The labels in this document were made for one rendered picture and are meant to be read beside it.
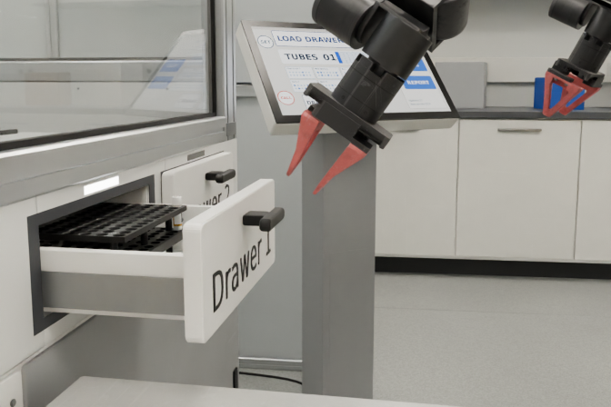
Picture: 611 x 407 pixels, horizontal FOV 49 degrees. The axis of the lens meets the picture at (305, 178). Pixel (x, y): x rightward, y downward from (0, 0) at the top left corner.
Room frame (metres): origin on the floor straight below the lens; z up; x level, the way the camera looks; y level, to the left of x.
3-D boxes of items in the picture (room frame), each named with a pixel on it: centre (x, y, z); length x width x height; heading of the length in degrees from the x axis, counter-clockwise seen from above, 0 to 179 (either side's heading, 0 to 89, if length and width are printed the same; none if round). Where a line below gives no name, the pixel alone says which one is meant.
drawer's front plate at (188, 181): (1.05, 0.16, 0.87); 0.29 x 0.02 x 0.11; 170
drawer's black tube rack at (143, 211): (0.75, 0.27, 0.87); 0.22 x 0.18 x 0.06; 80
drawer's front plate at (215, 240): (0.72, 0.07, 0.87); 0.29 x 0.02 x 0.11; 170
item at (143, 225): (0.74, 0.17, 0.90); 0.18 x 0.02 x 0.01; 170
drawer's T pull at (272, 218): (0.71, 0.05, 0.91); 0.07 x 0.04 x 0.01; 170
